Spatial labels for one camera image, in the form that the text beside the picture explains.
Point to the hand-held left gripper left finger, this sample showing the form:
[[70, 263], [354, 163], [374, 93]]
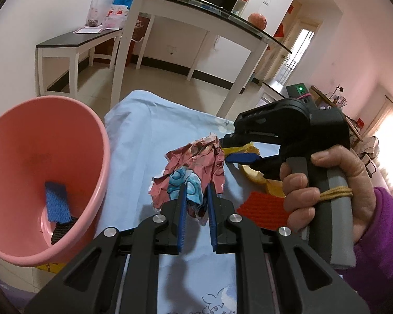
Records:
[[182, 216]]

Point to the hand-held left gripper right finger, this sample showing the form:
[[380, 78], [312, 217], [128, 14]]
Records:
[[211, 216]]

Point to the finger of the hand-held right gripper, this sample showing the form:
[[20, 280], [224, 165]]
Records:
[[242, 159], [229, 140]]

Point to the orange peel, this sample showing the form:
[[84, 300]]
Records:
[[271, 188]]

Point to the printed paper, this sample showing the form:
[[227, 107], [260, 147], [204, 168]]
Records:
[[190, 160]]

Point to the pink plastic bucket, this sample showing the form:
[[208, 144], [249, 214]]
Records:
[[36, 130]]

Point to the person's right forearm purple sleeve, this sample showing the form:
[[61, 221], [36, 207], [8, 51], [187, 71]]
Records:
[[376, 252]]

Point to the person's right hand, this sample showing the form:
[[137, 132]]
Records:
[[363, 189]]

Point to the purple and white drawing board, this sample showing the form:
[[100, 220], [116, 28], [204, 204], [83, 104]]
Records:
[[325, 105]]

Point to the wooden desk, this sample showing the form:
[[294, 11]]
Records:
[[352, 121]]

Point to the red foam net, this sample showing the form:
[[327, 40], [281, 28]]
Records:
[[262, 209]]

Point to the small white bench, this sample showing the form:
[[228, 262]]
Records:
[[273, 86]]

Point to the yellow rubber band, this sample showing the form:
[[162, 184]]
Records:
[[334, 192]]

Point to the light blue cloth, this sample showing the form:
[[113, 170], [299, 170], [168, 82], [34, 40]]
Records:
[[144, 130]]

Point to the red pomegranate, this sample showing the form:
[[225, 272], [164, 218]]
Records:
[[257, 21]]

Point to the black mesh piece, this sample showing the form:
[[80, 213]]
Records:
[[60, 232]]

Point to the blue mesh piece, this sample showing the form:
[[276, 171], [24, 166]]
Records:
[[56, 202]]

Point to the yellow packet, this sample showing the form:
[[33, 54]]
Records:
[[52, 267]]

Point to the dark red box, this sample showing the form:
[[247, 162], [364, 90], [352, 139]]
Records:
[[140, 26]]

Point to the white glass-top table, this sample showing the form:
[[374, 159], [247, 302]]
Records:
[[170, 5]]

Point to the pink and white packages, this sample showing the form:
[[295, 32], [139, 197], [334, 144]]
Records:
[[116, 14]]

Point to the white paper sheets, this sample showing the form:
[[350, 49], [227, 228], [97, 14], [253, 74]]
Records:
[[88, 30]]

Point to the clear plastic bag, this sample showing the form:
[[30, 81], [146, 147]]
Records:
[[94, 11]]

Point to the white bench with dark top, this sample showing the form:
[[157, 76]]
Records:
[[68, 39]]

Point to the black frame chair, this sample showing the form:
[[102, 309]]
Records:
[[370, 157]]

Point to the red wall decoration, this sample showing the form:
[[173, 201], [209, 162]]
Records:
[[279, 31]]

